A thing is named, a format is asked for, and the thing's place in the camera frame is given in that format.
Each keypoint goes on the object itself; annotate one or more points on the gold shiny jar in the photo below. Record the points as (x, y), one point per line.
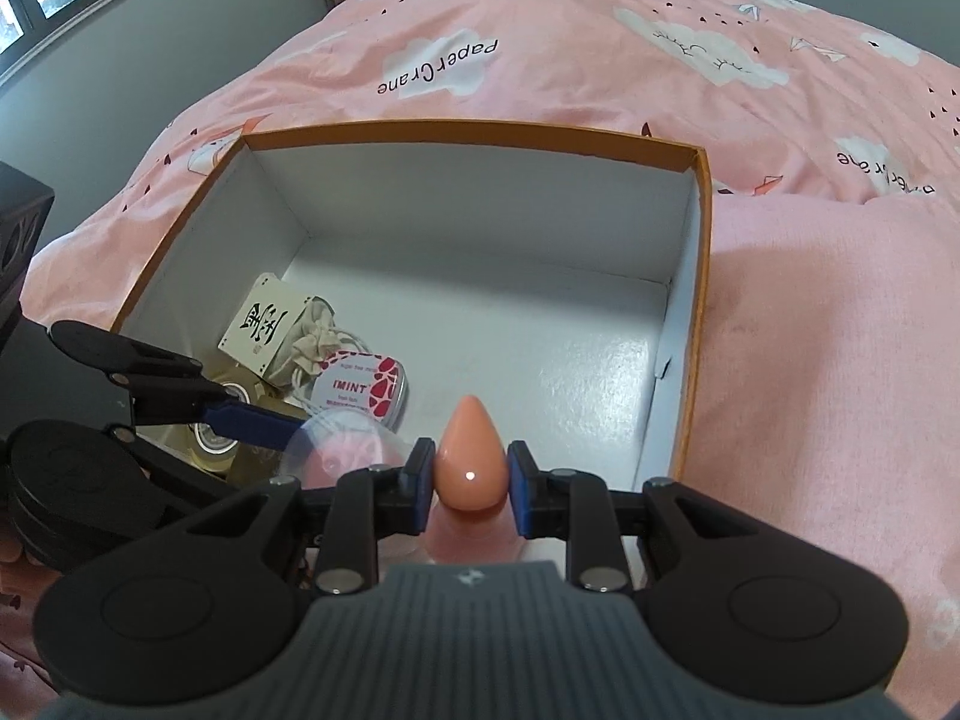
(180, 405)

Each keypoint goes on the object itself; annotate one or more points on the white pouch with Chinese characters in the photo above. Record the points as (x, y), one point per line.
(262, 322)

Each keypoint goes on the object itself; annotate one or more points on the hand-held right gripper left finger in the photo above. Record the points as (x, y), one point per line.
(420, 478)

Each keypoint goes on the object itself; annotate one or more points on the white and red mint tin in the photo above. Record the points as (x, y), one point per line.
(360, 386)

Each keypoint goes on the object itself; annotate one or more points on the orange cardboard box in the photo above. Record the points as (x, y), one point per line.
(487, 300)

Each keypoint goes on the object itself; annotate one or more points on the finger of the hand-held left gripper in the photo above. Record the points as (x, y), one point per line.
(251, 424)
(195, 481)

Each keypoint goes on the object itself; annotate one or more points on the peach teardrop toy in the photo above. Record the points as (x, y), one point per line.
(472, 457)

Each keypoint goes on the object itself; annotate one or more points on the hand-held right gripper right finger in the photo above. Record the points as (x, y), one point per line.
(523, 487)

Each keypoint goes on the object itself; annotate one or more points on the pink printed blanket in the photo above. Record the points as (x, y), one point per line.
(795, 360)

